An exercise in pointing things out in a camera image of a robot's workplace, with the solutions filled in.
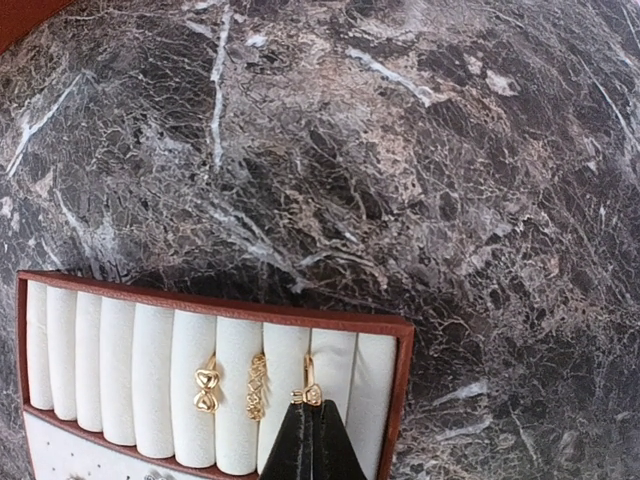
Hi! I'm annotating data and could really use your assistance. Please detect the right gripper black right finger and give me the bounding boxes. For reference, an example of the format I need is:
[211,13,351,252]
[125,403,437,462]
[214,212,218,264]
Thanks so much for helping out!
[311,400,366,480]

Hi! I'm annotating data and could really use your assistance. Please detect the gold heart band ring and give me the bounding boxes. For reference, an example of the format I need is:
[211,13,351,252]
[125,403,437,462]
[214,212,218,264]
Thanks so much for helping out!
[245,353,269,422]

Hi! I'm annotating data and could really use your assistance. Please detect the brown ring earring tray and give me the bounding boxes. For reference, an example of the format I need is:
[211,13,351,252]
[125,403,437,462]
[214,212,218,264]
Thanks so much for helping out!
[16,271,414,479]

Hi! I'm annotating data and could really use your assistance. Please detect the gold bow ring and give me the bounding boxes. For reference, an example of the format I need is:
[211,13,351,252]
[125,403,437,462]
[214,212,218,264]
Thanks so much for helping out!
[193,355,223,415]

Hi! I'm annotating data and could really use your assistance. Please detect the brown wooden jewelry box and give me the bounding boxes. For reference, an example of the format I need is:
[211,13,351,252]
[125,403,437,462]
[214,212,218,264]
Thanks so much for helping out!
[0,0,71,53]

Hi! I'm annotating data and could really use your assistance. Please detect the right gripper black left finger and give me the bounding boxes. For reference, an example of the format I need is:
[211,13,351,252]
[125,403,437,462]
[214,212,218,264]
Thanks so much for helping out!
[259,403,313,480]

